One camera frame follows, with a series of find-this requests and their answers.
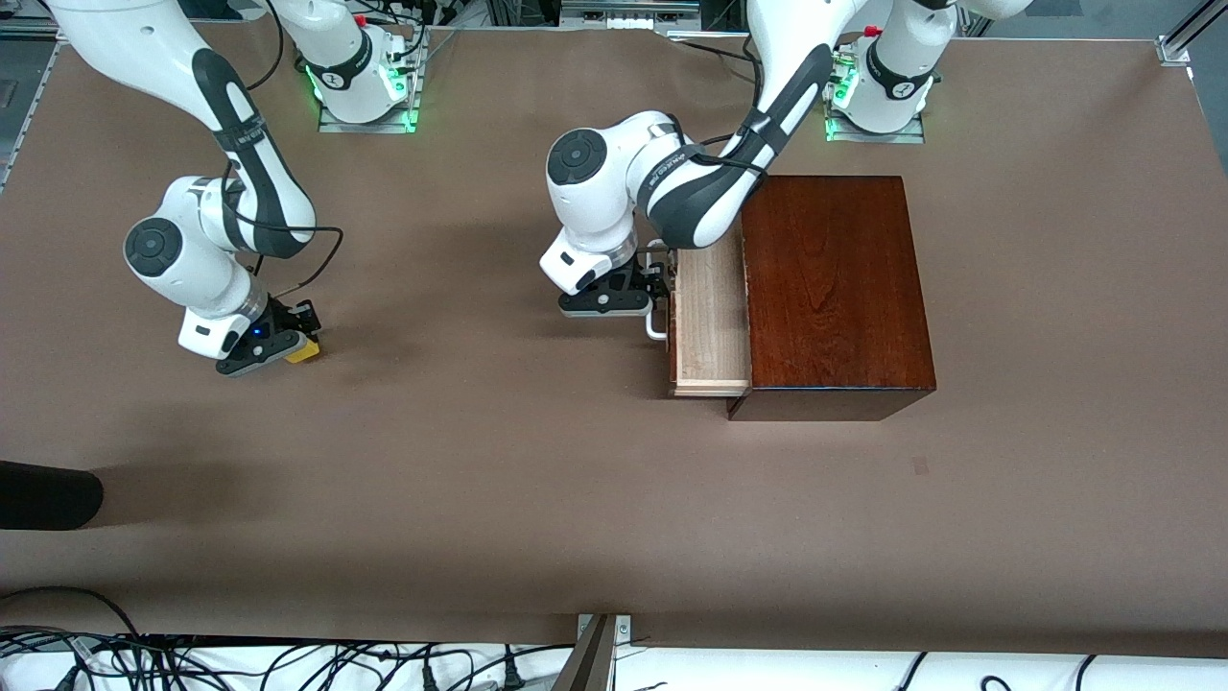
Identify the dark metal bar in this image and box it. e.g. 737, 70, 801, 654
552, 616, 615, 691

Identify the black cable bundle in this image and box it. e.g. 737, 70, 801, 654
0, 587, 577, 691

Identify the wooden drawer with white handle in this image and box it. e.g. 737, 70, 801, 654
645, 226, 750, 398

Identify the black cylinder object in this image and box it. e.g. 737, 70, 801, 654
0, 461, 105, 531

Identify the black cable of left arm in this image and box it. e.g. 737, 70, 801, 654
686, 38, 768, 179

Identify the metal base plate of left arm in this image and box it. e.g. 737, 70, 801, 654
820, 48, 927, 145

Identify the silver power strip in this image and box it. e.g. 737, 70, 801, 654
559, 0, 701, 30

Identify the dark brown wooden cabinet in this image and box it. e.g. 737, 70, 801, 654
726, 175, 938, 422

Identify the metal base plate of right arm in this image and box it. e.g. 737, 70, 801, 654
319, 29, 428, 134

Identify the black cable on table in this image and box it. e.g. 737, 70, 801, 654
662, 29, 768, 73

